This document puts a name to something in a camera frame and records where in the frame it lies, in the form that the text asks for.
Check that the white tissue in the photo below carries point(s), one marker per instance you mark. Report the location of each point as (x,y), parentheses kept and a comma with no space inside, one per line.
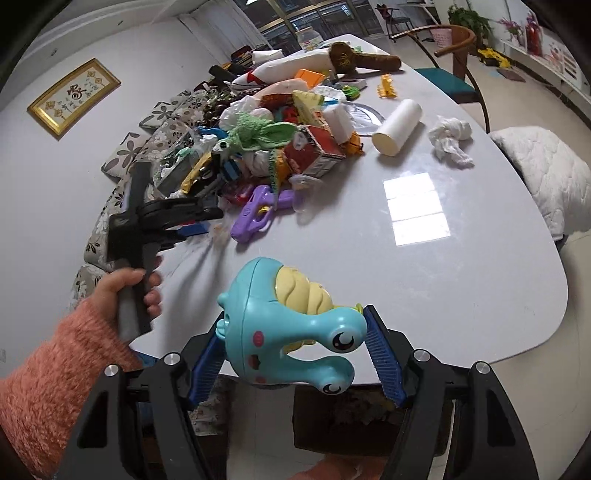
(450,138)

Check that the row of floral cushions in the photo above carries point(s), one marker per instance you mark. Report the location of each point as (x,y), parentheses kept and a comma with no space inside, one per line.
(124,147)

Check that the pale quilted cushion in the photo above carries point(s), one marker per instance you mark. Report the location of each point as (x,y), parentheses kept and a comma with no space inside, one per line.
(545,175)

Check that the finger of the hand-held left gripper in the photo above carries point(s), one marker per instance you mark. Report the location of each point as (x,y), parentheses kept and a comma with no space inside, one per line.
(184,210)
(178,234)

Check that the potted green plant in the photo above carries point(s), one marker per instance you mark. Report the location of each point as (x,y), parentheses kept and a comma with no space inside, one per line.
(468,21)

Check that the white plush toy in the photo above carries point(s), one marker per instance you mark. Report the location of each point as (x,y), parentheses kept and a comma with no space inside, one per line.
(286,67)

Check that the person's left hand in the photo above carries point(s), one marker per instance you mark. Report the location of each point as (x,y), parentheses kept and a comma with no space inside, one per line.
(115,282)

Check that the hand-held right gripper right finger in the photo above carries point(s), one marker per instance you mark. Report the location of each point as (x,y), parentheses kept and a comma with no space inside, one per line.
(383,360)

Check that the red carton box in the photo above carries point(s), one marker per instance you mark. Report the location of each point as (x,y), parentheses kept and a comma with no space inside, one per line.
(314,152)

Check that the white plastic bag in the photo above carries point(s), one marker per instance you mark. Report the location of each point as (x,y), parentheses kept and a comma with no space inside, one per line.
(240,113)

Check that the green plastic toy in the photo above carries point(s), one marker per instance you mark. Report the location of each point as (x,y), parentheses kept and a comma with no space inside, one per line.
(353,88)

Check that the person's left forearm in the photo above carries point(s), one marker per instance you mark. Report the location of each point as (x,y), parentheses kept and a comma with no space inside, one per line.
(51,369)

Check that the yellow plastic toy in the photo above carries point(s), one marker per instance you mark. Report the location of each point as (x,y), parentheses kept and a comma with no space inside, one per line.
(388,86)

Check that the clear plastic jar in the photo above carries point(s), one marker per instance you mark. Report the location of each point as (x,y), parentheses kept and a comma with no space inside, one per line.
(308,39)

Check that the white tissue pack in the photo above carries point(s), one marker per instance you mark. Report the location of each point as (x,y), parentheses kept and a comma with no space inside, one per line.
(339,122)

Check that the purple toy gun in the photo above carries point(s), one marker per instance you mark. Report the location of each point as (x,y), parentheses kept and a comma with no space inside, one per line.
(251,217)

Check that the green cloth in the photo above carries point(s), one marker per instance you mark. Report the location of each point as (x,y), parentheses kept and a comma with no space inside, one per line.
(258,134)

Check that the white paper roll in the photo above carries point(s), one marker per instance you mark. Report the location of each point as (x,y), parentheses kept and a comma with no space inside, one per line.
(397,129)

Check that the yellow snack packet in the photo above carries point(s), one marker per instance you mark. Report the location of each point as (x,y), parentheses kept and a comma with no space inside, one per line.
(307,106)

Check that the round metal plate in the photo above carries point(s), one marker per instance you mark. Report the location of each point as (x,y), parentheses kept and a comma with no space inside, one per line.
(367,117)

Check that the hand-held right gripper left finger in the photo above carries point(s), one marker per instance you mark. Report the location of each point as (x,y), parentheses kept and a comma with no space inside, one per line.
(205,369)

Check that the orange box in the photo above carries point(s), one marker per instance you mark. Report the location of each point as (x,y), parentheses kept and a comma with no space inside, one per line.
(311,77)

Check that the pink flowers in vase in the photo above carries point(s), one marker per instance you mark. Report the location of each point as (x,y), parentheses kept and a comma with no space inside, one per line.
(512,27)

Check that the teal snail toy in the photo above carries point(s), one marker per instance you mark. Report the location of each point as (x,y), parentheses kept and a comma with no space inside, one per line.
(277,337)

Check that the wooden chair with teal seat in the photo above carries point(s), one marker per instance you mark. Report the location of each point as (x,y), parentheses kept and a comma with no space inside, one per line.
(445,81)

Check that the gold framed picture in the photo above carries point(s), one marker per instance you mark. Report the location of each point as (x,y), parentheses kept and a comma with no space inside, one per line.
(74,97)

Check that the brown plush hammer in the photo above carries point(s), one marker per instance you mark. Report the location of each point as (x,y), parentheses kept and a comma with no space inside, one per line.
(364,60)

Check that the dark metal chair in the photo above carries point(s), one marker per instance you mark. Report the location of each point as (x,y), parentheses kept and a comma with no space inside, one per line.
(392,18)

